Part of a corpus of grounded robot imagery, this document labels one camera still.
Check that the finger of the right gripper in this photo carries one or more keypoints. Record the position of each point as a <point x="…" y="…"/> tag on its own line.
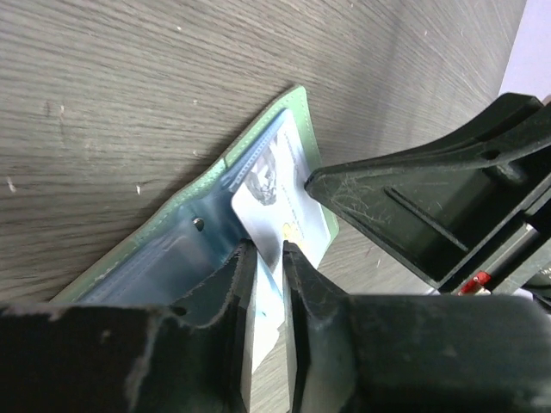
<point x="469" y="209"/>

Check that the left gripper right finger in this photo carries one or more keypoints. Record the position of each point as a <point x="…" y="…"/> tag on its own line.
<point x="411" y="353"/>

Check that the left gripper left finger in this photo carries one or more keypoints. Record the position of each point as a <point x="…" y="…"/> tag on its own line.
<point x="191" y="356"/>

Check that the white credit card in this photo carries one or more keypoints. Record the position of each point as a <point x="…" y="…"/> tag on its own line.
<point x="273" y="207"/>

